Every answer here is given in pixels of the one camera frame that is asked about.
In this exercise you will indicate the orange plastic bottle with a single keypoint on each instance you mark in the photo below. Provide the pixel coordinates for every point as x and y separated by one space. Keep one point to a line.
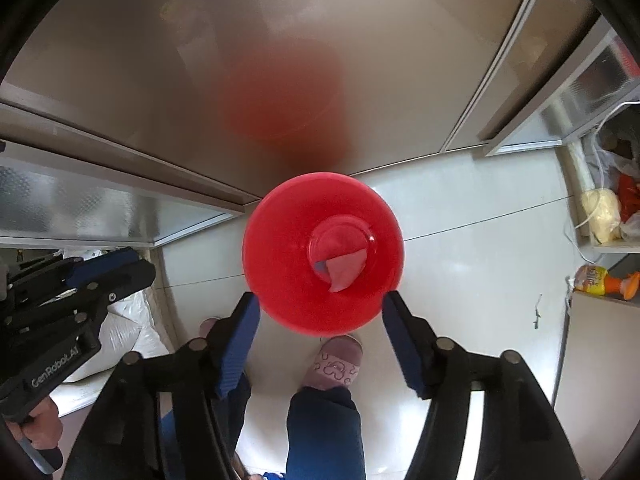
597 280

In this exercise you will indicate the pink paper scrap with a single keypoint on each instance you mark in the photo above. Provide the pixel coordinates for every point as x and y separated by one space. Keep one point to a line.
345 270

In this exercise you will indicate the pink slipper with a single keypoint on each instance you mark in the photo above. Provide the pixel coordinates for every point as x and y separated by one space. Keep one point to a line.
207 327
332 365

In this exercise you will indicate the white plastic bag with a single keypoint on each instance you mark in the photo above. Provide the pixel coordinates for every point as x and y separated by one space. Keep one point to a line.
610 157

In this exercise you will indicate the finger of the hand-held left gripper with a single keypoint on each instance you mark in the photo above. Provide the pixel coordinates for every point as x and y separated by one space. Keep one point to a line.
105 262
130 280

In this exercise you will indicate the person's right leg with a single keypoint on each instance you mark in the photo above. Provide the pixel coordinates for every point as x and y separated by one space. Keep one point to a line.
325 435

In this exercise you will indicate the textured glass cabinet door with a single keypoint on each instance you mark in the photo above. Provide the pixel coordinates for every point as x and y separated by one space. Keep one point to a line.
75 195
590 95

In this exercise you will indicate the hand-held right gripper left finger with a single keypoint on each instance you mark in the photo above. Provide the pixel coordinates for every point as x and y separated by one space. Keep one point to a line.
240 345

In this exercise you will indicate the orange red bag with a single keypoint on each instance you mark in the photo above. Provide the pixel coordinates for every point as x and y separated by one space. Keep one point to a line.
629 190

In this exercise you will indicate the plastic wrap roll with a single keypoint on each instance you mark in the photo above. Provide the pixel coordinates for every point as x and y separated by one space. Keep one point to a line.
576 165

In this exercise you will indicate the steel cabinet door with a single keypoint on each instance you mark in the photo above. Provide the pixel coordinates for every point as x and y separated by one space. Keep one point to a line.
150 60
525 60

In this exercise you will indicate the white plastic sack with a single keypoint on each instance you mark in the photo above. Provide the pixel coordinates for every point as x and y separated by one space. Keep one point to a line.
130 320

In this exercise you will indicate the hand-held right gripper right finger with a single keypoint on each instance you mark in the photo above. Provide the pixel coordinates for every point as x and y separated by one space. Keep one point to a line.
402 350

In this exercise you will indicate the person's left hand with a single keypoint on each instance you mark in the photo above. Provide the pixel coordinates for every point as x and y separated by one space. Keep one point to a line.
42 427

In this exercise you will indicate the grey cabinet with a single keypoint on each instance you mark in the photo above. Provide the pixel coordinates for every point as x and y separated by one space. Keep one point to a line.
600 385

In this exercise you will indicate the small white floor scrap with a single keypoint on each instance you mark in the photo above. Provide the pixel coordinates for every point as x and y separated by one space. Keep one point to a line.
537 312

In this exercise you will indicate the yellowish plastic bag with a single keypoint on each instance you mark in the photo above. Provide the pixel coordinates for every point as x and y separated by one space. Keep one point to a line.
602 210

